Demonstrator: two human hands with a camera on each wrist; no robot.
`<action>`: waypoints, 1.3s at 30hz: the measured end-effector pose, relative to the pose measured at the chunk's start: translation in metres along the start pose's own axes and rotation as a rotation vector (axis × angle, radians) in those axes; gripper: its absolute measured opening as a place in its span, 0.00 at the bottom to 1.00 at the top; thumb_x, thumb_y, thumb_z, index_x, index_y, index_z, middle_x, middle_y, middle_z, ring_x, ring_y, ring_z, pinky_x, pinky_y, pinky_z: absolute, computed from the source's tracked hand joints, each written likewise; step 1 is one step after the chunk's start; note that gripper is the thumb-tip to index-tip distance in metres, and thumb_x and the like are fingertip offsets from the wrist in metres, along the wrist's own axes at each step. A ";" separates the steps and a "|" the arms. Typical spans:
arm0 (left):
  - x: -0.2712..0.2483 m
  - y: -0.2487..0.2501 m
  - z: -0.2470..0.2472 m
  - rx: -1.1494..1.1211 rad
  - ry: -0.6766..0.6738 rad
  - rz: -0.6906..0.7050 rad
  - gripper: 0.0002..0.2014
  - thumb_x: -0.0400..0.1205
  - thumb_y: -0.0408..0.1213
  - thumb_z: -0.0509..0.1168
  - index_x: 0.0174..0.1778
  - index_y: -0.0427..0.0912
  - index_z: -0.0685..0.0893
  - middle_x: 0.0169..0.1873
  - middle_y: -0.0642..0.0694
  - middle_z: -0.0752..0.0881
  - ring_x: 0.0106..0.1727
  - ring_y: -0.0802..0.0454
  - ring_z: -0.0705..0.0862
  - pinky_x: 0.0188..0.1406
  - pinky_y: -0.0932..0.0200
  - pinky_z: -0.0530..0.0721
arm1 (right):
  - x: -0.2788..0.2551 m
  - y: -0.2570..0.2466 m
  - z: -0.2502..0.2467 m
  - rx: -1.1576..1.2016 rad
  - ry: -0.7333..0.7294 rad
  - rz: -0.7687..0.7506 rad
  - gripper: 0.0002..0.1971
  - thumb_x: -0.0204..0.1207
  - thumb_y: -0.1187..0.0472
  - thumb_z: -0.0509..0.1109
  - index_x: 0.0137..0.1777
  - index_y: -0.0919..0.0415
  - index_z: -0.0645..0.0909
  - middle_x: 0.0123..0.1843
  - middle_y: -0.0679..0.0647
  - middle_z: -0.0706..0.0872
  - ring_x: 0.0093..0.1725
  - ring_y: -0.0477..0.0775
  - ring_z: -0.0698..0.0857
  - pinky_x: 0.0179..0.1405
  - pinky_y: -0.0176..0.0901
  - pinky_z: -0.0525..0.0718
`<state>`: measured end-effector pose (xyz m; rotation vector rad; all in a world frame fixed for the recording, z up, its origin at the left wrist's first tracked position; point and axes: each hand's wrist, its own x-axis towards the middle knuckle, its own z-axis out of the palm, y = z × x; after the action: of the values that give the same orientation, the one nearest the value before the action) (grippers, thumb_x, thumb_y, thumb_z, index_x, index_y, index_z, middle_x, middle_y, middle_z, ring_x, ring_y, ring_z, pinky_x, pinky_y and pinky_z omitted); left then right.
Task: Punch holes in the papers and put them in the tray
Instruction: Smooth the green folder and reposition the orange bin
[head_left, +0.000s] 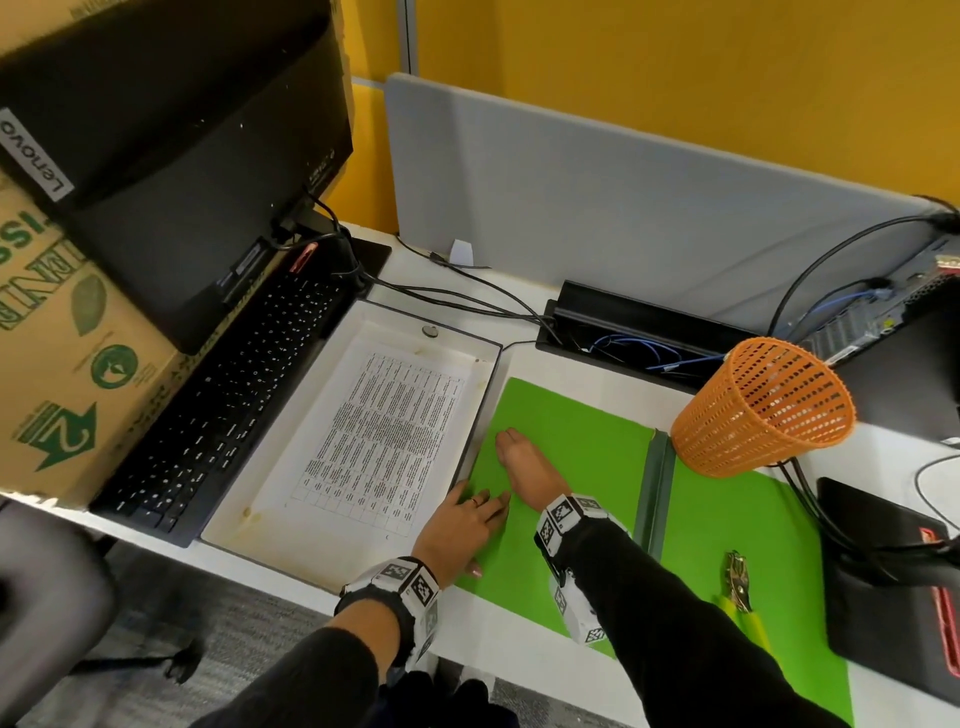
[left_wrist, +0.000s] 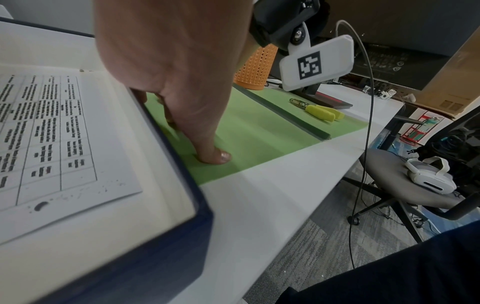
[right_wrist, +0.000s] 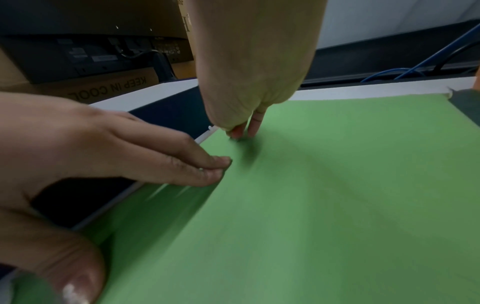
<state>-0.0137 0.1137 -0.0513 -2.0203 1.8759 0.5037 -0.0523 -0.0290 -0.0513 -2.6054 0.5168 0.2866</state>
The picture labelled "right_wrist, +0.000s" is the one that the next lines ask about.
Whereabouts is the person's left hand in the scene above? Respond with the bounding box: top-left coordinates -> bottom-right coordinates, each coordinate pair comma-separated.
0,90 -> 234,304

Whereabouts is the person's right hand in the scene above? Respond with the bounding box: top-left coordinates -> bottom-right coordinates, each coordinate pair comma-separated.
180,0 -> 328,140

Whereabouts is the white tray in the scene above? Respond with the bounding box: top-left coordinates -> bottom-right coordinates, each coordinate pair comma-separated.
0,78 -> 219,286

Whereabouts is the green folder with dark spine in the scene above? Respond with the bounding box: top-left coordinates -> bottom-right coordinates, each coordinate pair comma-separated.
11,89 -> 480,304

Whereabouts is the brown cardboard box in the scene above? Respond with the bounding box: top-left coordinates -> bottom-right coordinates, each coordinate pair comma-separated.
0,0 -> 200,105

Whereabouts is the blue network cable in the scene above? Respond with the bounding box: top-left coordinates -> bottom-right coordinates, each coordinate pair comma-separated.
361,22 -> 480,83

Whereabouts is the black computer power cable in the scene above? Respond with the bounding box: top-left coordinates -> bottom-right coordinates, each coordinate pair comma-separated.
433,40 -> 480,72

